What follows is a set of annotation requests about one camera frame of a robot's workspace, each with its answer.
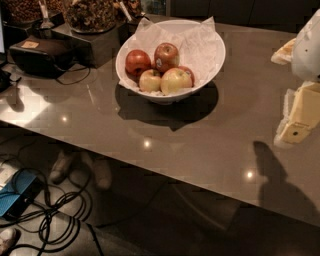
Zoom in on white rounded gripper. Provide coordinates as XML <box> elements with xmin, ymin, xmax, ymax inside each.
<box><xmin>271</xmin><ymin>9</ymin><xmax>320</xmax><ymax>148</ymax></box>

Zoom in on large yellow front apple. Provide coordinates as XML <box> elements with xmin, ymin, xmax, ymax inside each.
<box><xmin>160</xmin><ymin>68</ymin><xmax>193</xmax><ymax>96</ymax></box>

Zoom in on white ceramic bowl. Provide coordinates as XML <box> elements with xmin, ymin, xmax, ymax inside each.
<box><xmin>115</xmin><ymin>18</ymin><xmax>227</xmax><ymax>106</ymax></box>

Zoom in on small yellow front apple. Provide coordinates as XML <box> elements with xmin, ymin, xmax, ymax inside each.
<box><xmin>139</xmin><ymin>69</ymin><xmax>161</xmax><ymax>93</ymax></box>

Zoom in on left dark red apple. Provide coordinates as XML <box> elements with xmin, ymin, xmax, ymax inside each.
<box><xmin>125</xmin><ymin>49</ymin><xmax>151</xmax><ymax>76</ymax></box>

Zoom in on white paper liner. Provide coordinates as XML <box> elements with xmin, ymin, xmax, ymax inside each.
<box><xmin>118</xmin><ymin>16</ymin><xmax>221</xmax><ymax>97</ymax></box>

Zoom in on dark square container base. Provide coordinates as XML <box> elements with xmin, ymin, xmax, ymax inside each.
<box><xmin>51</xmin><ymin>21</ymin><xmax>122</xmax><ymax>69</ymax></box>

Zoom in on right light shoe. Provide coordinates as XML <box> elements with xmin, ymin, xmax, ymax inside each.
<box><xmin>92</xmin><ymin>158</ymin><xmax>112</xmax><ymax>190</ymax></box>

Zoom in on light shoe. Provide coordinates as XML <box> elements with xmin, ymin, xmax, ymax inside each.
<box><xmin>49</xmin><ymin>151</ymin><xmax>76</xmax><ymax>184</ymax></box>
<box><xmin>92</xmin><ymin>158</ymin><xmax>112</xmax><ymax>190</ymax></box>

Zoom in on glass jar of granola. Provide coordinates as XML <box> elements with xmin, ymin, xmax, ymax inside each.
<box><xmin>63</xmin><ymin>0</ymin><xmax>116</xmax><ymax>34</ymax></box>

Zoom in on left light shoe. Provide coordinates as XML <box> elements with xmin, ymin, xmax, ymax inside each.
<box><xmin>49</xmin><ymin>151</ymin><xmax>76</xmax><ymax>184</ymax></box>

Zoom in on black box with label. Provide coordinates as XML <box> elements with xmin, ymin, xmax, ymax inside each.
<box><xmin>9</xmin><ymin>36</ymin><xmax>74</xmax><ymax>78</ymax></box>

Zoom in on metal scoop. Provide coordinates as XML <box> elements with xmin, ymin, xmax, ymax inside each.
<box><xmin>38</xmin><ymin>0</ymin><xmax>54</xmax><ymax>29</ymax></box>

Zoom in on glass jar of nuts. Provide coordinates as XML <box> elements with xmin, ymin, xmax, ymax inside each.
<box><xmin>1</xmin><ymin>0</ymin><xmax>64</xmax><ymax>25</ymax></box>

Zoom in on blue electronic box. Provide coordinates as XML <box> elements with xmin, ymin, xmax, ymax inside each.
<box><xmin>0</xmin><ymin>169</ymin><xmax>43</xmax><ymax>221</ymax></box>

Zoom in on white shoe bottom corner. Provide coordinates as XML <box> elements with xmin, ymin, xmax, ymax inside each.
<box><xmin>0</xmin><ymin>228</ymin><xmax>17</xmax><ymax>256</ymax></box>

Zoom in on black floor cables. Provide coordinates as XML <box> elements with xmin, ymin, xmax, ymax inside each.
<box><xmin>0</xmin><ymin>133</ymin><xmax>105</xmax><ymax>256</ymax></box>

